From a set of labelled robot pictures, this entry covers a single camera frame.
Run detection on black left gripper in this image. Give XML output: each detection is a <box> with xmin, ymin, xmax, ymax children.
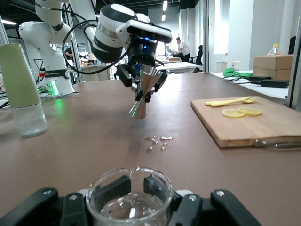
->
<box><xmin>116</xmin><ymin>39</ymin><xmax>168</xmax><ymax>103</ymax></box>

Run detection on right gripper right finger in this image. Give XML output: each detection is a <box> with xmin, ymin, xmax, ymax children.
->
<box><xmin>143</xmin><ymin>174</ymin><xmax>263</xmax><ymax>226</ymax></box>

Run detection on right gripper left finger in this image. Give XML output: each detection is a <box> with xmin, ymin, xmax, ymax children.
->
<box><xmin>0</xmin><ymin>175</ymin><xmax>132</xmax><ymax>226</ymax></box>

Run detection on steel double jigger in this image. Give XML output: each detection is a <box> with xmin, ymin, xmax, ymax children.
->
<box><xmin>128</xmin><ymin>65</ymin><xmax>163</xmax><ymax>119</ymax></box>

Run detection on clear glass measuring cup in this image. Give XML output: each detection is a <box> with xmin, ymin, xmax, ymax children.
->
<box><xmin>86</xmin><ymin>166</ymin><xmax>174</xmax><ymax>226</ymax></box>

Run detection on white office table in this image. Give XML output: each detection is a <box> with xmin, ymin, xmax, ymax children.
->
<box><xmin>155</xmin><ymin>60</ymin><xmax>200</xmax><ymax>74</ymax></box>

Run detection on person in white shirt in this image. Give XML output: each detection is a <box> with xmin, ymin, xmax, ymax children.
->
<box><xmin>176</xmin><ymin>37</ymin><xmax>191</xmax><ymax>62</ymax></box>

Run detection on black office chair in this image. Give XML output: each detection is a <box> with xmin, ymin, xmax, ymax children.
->
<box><xmin>196</xmin><ymin>45</ymin><xmax>203</xmax><ymax>66</ymax></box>

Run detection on scattered metal bits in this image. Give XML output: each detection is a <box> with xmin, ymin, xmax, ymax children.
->
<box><xmin>144</xmin><ymin>135</ymin><xmax>174</xmax><ymax>153</ymax></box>

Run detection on brown table cover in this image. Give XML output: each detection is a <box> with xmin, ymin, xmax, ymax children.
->
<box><xmin>0</xmin><ymin>72</ymin><xmax>301</xmax><ymax>226</ymax></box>

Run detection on white waste bin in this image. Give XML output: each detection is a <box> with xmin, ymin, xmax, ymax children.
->
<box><xmin>216</xmin><ymin>61</ymin><xmax>228</xmax><ymax>73</ymax></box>

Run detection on person in dark clothes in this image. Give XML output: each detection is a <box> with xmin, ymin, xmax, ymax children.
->
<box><xmin>64</xmin><ymin>47</ymin><xmax>75</xmax><ymax>69</ymax></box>

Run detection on green cloth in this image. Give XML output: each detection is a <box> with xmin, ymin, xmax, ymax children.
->
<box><xmin>223</xmin><ymin>67</ymin><xmax>253</xmax><ymax>79</ymax></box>

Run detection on lemon slice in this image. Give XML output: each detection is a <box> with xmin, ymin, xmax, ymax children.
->
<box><xmin>221</xmin><ymin>109</ymin><xmax>246</xmax><ymax>118</ymax></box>
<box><xmin>237</xmin><ymin>107</ymin><xmax>263</xmax><ymax>116</ymax></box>

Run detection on wooden cutting board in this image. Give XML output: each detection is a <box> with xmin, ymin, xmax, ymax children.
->
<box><xmin>190</xmin><ymin>95</ymin><xmax>301</xmax><ymax>149</ymax></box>

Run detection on yellow plastic fork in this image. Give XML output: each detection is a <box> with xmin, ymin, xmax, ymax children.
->
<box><xmin>210</xmin><ymin>96</ymin><xmax>259</xmax><ymax>108</ymax></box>

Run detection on black power adapter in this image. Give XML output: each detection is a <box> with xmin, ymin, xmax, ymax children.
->
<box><xmin>248</xmin><ymin>75</ymin><xmax>272</xmax><ymax>83</ymax></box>
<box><xmin>261</xmin><ymin>79</ymin><xmax>290</xmax><ymax>88</ymax></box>

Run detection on cardboard box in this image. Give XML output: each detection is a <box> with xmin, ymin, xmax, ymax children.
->
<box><xmin>253</xmin><ymin>67</ymin><xmax>292</xmax><ymax>81</ymax></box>
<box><xmin>253</xmin><ymin>54</ymin><xmax>294</xmax><ymax>71</ymax></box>

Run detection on green sleeved glass bottle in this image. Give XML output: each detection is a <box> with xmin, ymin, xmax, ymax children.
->
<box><xmin>0</xmin><ymin>43</ymin><xmax>48</xmax><ymax>138</ymax></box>

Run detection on white side table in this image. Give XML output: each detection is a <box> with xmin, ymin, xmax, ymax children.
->
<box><xmin>210</xmin><ymin>70</ymin><xmax>290</xmax><ymax>99</ymax></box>

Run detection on plastic bottle yellow cap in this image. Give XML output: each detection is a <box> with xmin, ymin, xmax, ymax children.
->
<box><xmin>267</xmin><ymin>43</ymin><xmax>283</xmax><ymax>56</ymax></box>

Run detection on dark tall chair back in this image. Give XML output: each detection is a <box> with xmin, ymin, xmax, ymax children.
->
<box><xmin>289</xmin><ymin>35</ymin><xmax>297</xmax><ymax>56</ymax></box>

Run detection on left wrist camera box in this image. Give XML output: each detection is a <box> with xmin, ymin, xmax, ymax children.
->
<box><xmin>116</xmin><ymin>19</ymin><xmax>173</xmax><ymax>44</ymax></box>

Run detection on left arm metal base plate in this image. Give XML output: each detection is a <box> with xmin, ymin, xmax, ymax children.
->
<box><xmin>41</xmin><ymin>90</ymin><xmax>82</xmax><ymax>101</ymax></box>

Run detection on black left wrist camera cable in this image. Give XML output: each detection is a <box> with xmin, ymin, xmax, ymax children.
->
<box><xmin>62</xmin><ymin>20</ymin><xmax>132</xmax><ymax>75</ymax></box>

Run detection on vertical camera stand post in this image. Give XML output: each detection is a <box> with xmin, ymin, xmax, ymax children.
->
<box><xmin>285</xmin><ymin>0</ymin><xmax>301</xmax><ymax>109</ymax></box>

